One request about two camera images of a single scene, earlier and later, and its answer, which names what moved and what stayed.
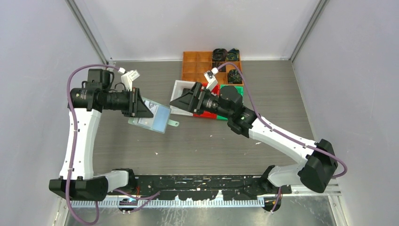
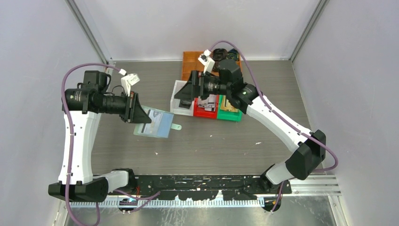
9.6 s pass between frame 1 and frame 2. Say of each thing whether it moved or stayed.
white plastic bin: stayed
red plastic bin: stayed
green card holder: moved
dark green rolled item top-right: stayed
